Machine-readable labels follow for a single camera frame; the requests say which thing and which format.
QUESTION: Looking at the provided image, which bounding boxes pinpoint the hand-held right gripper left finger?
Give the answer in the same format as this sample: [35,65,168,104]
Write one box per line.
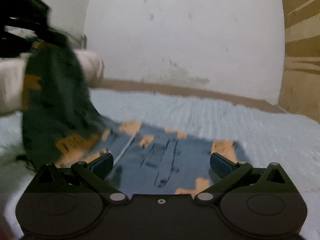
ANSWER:
[26,152,128,205]

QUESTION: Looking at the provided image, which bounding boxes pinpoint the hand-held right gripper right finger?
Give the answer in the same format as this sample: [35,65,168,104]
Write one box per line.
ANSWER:
[194,152,300,204]

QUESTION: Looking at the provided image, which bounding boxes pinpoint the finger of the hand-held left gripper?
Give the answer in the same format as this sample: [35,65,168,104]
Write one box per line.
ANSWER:
[37,26,70,47]

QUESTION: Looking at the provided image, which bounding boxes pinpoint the blue pants with orange print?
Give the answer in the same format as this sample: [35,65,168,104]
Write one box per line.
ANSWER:
[21,33,247,196]

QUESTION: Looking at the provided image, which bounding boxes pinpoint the cream rolled comforter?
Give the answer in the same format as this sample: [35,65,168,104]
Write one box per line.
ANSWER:
[0,49,105,117]

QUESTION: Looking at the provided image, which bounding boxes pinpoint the light blue striped blanket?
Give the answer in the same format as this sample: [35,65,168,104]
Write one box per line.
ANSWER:
[0,87,320,240]

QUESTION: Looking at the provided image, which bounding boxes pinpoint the brown wooden bed base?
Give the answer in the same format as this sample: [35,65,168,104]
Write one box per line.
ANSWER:
[99,78,288,113]

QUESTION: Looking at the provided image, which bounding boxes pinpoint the plywood board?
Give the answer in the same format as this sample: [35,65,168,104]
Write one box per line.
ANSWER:
[277,0,320,123]

